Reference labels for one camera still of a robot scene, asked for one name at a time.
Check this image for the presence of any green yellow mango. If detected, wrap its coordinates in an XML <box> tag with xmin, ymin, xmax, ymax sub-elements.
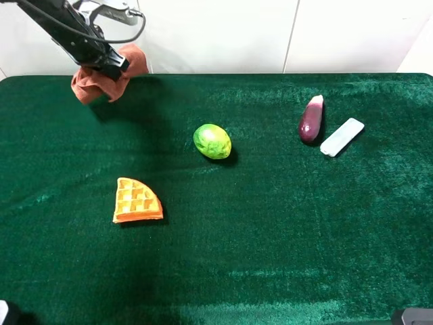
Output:
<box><xmin>193</xmin><ymin>124</ymin><xmax>232</xmax><ymax>160</ymax></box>

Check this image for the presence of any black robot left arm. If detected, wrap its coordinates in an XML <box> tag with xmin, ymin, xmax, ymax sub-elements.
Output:
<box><xmin>15</xmin><ymin>0</ymin><xmax>146</xmax><ymax>81</ymax></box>

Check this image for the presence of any brown cloth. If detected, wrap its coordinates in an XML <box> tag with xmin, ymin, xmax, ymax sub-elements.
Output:
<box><xmin>71</xmin><ymin>43</ymin><xmax>149</xmax><ymax>104</ymax></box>

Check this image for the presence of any black cable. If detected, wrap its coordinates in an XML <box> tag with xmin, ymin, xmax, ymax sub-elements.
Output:
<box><xmin>20</xmin><ymin>0</ymin><xmax>147</xmax><ymax>44</ymax></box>

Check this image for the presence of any clear plastic case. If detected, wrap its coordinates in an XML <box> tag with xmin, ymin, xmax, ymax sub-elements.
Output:
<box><xmin>319</xmin><ymin>118</ymin><xmax>365</xmax><ymax>158</ymax></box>

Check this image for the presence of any green velvet table cover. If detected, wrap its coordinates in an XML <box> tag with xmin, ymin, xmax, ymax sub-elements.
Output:
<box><xmin>1</xmin><ymin>74</ymin><xmax>432</xmax><ymax>324</ymax></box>

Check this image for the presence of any purple eggplant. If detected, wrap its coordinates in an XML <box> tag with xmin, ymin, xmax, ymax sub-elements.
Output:
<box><xmin>298</xmin><ymin>95</ymin><xmax>324</xmax><ymax>143</ymax></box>

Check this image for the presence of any yellow waffle wedge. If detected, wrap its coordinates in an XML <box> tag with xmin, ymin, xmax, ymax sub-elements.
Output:
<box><xmin>112</xmin><ymin>177</ymin><xmax>164</xmax><ymax>223</ymax></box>

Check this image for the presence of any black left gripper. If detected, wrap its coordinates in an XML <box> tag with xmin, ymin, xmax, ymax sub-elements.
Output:
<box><xmin>50</xmin><ymin>1</ymin><xmax>129</xmax><ymax>81</ymax></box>

